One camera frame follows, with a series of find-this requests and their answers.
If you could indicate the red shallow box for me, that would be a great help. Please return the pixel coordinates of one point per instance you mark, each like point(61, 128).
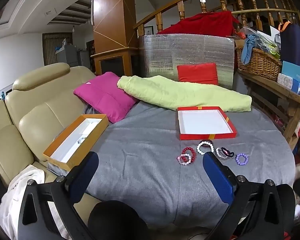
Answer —
point(202, 122)

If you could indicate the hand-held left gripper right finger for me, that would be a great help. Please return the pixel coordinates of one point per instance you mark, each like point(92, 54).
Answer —
point(217, 177)

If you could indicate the light green folded blanket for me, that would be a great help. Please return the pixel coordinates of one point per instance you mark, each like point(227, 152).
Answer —
point(180, 95)

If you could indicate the silver foil insulation panel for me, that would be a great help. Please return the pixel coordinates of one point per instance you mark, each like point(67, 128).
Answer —
point(190, 50)

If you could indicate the orange cardboard box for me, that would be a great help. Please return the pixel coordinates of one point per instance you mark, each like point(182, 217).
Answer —
point(75, 140)

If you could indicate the wooden stair railing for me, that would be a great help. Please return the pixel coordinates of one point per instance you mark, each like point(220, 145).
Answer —
point(252, 11)

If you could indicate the wooden column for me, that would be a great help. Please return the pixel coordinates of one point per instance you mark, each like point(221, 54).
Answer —
point(112, 15)

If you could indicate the wooden cabinet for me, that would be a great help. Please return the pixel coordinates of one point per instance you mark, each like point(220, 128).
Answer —
point(115, 62)

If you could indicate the beige leather sofa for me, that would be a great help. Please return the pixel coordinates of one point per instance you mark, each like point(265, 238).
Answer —
point(40, 110)

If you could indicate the blue cardboard box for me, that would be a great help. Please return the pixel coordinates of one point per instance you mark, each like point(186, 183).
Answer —
point(295, 73)

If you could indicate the red pillow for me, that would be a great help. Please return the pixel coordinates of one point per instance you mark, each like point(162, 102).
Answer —
point(197, 73)

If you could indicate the silver bangle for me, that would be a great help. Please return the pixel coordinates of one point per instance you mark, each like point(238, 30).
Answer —
point(217, 152)

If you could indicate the white patterned box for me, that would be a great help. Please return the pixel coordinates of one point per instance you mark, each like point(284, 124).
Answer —
point(285, 81)

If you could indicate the grey appliance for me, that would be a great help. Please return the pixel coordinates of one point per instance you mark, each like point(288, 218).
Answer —
point(67, 56)

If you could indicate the magenta pillow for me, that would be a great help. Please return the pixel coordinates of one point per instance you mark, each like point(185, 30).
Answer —
point(107, 95)

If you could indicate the red cloth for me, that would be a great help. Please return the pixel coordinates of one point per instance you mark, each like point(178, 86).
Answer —
point(205, 23)

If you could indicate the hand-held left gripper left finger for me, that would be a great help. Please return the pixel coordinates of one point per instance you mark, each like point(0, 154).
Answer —
point(86, 172)

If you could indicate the blue cloth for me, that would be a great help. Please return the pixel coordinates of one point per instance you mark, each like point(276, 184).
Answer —
point(247, 50)

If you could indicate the wicker basket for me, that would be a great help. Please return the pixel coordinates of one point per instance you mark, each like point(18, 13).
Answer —
point(260, 63)

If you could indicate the white cloth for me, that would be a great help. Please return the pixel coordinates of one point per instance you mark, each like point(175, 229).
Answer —
point(27, 172)

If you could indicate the wooden bench table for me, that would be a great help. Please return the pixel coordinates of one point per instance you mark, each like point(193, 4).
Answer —
point(277, 92)

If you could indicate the dark cloth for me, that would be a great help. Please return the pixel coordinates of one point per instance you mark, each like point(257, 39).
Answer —
point(115, 220)

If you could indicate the grey blanket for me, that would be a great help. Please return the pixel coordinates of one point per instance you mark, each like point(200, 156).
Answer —
point(145, 160)

